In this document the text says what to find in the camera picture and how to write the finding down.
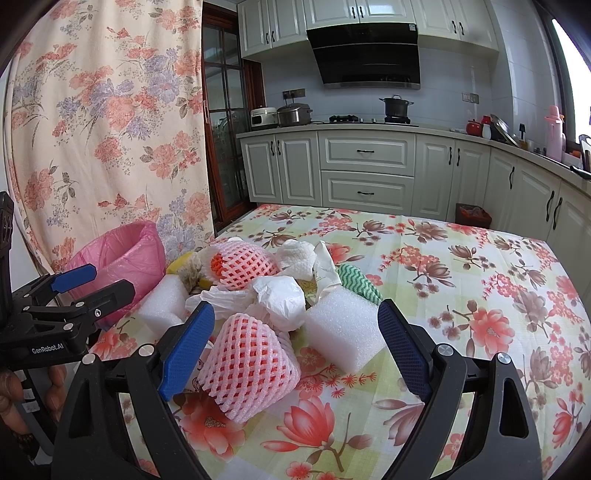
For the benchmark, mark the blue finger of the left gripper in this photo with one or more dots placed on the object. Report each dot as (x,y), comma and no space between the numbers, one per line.
(106,302)
(72,279)

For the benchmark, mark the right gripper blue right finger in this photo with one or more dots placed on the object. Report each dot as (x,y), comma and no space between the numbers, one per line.
(413,360)

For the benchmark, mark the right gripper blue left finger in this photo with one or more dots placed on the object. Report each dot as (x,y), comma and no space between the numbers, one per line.
(180,348)

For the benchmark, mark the white foam block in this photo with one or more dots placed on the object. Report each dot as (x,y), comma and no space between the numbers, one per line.
(164,306)
(343,327)

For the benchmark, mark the pink foam fruit net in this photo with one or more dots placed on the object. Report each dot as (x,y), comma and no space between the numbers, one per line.
(250,368)

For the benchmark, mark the green zigzag cloth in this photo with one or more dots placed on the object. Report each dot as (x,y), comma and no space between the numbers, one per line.
(352,278)

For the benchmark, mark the yellow pomelo peel piece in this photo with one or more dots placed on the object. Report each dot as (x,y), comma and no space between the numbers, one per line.
(180,263)
(196,283)

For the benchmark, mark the pink-orange foam fruit net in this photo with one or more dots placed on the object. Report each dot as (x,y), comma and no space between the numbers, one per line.
(234,264)

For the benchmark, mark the white plastic bag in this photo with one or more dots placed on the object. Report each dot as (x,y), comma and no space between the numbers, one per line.
(275,300)

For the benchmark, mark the printed paper wrapper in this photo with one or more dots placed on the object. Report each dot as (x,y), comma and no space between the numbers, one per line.
(325,277)

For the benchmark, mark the white paper towel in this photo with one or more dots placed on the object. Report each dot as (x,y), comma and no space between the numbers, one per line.
(296,259)

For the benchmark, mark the pink-lined trash bin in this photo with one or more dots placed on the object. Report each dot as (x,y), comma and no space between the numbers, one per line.
(132,252)

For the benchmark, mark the red floor trash bin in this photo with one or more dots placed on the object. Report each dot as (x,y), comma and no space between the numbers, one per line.
(472,216)

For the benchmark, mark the white lower kitchen cabinets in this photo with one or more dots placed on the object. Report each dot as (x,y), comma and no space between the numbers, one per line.
(424,172)

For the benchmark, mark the floral curtain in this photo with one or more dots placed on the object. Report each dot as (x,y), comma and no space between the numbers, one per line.
(104,126)

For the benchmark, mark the red kettle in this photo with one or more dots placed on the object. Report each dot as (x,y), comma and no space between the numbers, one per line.
(474,128)

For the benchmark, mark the gas stove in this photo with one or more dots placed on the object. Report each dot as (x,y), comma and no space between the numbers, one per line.
(353,119)

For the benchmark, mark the black cooking pot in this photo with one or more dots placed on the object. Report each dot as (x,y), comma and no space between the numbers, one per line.
(397,109)

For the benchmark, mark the red-framed glass door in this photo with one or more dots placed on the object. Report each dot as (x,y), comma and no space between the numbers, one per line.
(233,87)

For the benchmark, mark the pink thermos flask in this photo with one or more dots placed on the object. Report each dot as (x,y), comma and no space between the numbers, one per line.
(555,137)

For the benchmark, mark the silver pressure cooker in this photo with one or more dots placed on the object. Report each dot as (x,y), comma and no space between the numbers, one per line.
(294,114)

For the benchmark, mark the black range hood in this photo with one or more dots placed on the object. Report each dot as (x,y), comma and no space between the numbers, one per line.
(368,54)

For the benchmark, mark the window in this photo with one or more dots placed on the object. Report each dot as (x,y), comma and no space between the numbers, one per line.
(568,25)

